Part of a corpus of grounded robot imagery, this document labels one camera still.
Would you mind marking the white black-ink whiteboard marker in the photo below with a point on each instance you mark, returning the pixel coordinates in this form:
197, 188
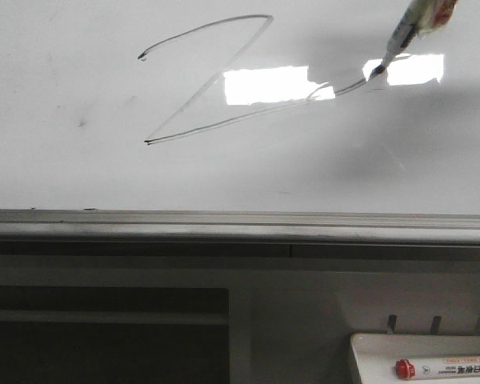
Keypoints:
404, 33

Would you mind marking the red round magnet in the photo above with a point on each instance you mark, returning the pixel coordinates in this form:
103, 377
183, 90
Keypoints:
434, 15

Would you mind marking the white whiteboard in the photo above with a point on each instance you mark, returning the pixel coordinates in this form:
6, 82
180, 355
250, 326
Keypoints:
229, 105

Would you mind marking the left metal tray hook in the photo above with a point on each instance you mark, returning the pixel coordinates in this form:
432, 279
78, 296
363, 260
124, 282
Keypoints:
391, 323

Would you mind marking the white marker tray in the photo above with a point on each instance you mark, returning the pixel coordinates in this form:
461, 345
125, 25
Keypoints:
373, 357

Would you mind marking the middle metal tray hook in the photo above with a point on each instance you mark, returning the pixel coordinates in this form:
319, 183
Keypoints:
435, 325

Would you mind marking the red-capped white marker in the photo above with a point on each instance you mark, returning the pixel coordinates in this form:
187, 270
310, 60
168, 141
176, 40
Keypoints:
437, 368

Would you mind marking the grey aluminium whiteboard frame rail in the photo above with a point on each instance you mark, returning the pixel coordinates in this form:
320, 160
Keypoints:
137, 225

